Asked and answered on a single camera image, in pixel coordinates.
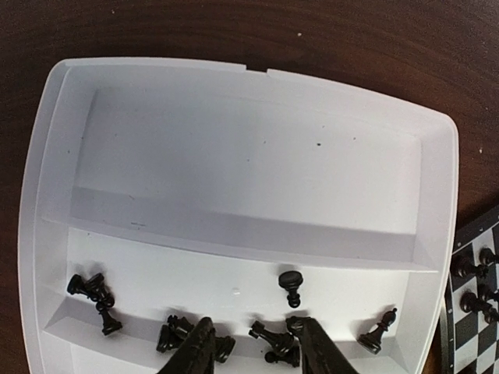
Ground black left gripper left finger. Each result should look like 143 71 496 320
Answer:
157 316 216 374

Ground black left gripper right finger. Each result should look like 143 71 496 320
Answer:
286 316 359 374

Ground black piece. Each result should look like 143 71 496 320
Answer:
451 255 488 278
459 291 498 323
477 284 499 302

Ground black pawn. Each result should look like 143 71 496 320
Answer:
479 247 499 266
278 270 303 309

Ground black pieces pile in tray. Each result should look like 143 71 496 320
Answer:
67 273 300 368

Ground black bishop in tray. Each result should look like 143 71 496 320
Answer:
357 308 398 355

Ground black pawn in tray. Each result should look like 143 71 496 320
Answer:
278 270 303 309

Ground black and grey chessboard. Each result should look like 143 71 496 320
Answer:
440 207 498 373

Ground white compartment tray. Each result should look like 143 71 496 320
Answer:
18 58 458 373

